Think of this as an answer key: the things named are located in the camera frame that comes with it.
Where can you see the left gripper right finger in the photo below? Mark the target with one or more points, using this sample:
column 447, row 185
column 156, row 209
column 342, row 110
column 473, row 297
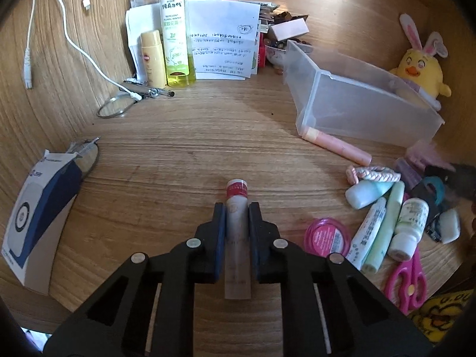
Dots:
column 328, row 307

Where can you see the clear plastic storage bin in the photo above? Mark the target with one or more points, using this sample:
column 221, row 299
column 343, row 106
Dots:
column 341, row 95

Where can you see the yellow cream bottle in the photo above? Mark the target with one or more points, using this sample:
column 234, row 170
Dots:
column 153, row 57

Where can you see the pink white braided hairband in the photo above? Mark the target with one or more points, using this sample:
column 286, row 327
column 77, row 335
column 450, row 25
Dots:
column 371, row 173

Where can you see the yellow chick plush toy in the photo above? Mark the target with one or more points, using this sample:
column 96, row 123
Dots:
column 419, row 67

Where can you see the pink round tin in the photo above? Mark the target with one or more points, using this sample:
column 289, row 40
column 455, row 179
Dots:
column 326, row 236

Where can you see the light blue small bottle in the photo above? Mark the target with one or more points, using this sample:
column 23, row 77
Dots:
column 364, row 193

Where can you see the glass bowl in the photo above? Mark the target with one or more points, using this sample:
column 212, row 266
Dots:
column 276, row 56

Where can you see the white handwritten paper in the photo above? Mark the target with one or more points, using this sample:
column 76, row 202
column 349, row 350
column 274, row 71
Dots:
column 223, row 36

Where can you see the blue white box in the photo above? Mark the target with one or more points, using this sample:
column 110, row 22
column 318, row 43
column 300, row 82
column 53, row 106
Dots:
column 38, row 218

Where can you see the pink scissors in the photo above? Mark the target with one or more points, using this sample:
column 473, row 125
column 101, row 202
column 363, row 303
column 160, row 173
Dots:
column 408, row 285

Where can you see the white red-capped tube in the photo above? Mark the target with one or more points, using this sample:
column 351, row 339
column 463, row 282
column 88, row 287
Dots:
column 237, row 285

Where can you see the purple spray bottle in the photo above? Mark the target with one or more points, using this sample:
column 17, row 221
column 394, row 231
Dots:
column 409, row 176

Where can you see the pale green tube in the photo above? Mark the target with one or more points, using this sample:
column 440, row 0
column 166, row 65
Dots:
column 384, row 236

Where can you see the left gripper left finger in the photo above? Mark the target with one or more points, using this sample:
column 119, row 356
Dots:
column 146, row 307

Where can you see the white pill bottle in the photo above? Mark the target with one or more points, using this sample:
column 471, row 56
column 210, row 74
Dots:
column 409, row 229

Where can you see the peach lip balm tube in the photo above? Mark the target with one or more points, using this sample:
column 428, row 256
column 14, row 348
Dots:
column 337, row 146

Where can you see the pink packet bundle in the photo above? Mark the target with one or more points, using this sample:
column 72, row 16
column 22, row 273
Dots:
column 423, row 154

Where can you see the metal nail clipper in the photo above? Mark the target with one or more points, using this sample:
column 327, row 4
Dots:
column 146, row 91

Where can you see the white ointment tube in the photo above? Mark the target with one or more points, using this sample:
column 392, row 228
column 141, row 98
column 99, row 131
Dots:
column 366, row 234

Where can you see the green spray bottle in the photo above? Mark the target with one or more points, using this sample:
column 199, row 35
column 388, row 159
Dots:
column 179, row 64

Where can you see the white card box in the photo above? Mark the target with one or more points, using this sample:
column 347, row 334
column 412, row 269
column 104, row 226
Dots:
column 288, row 30

